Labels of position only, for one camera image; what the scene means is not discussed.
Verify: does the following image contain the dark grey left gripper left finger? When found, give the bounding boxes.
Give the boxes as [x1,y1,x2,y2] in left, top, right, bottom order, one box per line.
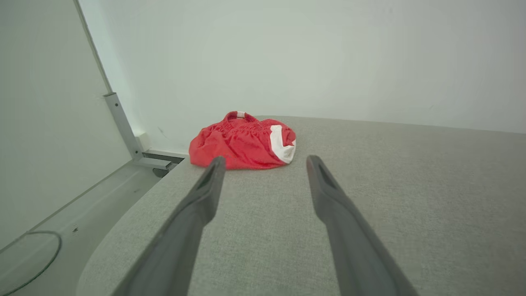
[115,156,227,296]

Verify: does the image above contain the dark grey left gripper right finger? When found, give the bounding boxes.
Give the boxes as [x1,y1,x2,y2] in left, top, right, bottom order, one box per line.
[306,155,418,296]

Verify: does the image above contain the red shorts with white panel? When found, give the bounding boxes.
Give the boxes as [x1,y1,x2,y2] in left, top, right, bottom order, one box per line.
[189,111,297,170]

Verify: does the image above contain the dark metal base bar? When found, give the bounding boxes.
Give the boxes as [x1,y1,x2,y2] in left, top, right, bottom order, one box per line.
[143,152,184,178]

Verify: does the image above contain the grey metal frame bracket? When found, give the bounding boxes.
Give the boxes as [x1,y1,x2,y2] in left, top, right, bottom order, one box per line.
[104,92,172,170]

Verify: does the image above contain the black floor cable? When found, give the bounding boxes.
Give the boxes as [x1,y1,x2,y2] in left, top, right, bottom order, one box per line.
[0,230,62,296]

